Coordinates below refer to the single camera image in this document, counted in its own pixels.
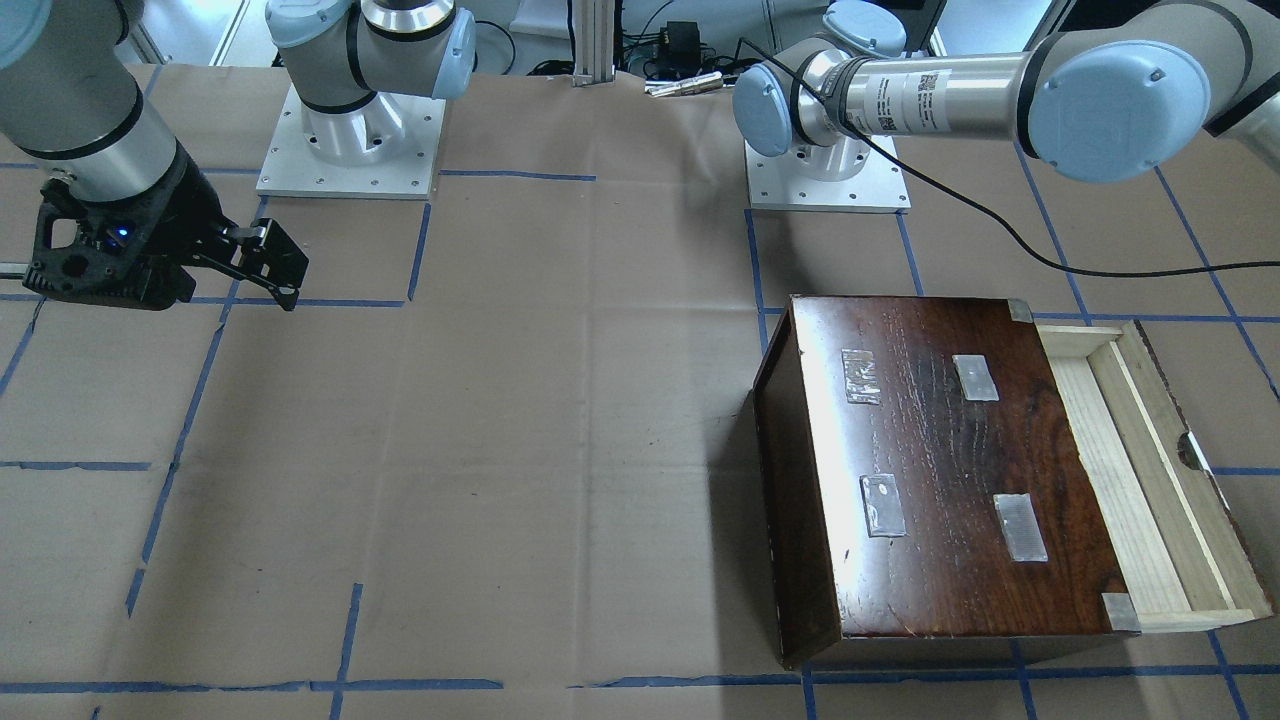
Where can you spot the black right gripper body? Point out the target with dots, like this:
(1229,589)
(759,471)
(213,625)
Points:
(189,213)

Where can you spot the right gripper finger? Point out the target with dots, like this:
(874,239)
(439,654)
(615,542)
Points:
(260,253)

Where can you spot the light wooden drawer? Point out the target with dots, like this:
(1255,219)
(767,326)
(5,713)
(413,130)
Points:
(1185,566)

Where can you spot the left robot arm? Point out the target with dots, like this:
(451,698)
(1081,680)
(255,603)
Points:
(1098,105)

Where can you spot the dark wooden drawer cabinet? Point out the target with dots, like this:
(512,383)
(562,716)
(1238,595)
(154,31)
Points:
(925,499)

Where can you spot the black power adapter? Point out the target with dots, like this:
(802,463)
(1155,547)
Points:
(679,46)

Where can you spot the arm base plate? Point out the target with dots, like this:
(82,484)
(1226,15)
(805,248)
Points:
(386,150)
(849,176)

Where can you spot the aluminium frame post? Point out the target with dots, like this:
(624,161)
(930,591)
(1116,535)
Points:
(593,30)

